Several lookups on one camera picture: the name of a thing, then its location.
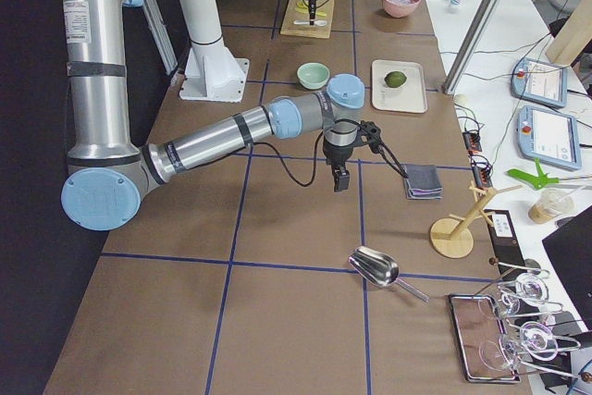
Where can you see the white plastic spoon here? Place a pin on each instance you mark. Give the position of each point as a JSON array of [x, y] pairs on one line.
[[317, 22]]

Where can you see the mint green bowl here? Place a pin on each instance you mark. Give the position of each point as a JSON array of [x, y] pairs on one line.
[[313, 75]]

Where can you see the bamboo cutting board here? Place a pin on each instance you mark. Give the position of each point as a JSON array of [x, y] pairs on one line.
[[291, 14]]

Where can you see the grey folded cloth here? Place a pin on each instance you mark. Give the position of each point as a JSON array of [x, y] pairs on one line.
[[422, 182]]

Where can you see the metal scoop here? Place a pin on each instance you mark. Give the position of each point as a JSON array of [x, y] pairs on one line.
[[381, 270]]

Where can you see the cream rabbit tray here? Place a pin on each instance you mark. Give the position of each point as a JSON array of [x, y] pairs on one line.
[[410, 97]]

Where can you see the green avocado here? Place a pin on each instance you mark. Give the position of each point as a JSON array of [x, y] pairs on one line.
[[395, 79]]

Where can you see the wooden mug tree stand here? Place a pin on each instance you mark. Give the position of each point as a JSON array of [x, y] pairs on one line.
[[450, 236]]

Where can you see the green plastic clamp tool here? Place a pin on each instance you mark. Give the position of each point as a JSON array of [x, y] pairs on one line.
[[541, 179]]

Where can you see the iced coffee cup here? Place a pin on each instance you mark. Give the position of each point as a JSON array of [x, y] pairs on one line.
[[551, 203]]

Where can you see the upper teach pendant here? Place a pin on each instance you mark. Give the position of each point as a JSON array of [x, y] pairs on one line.
[[540, 82]]

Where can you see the teach pendant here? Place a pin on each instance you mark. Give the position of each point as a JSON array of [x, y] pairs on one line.
[[549, 136], [540, 82]]

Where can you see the lower teach pendant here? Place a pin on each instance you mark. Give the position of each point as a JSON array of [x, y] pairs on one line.
[[549, 136]]

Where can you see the glass cup rack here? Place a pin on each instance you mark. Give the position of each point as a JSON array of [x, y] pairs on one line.
[[522, 303]]

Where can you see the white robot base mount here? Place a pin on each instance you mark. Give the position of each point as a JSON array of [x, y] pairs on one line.
[[212, 73]]

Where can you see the aluminium frame post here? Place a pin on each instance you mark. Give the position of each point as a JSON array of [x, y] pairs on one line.
[[475, 31]]

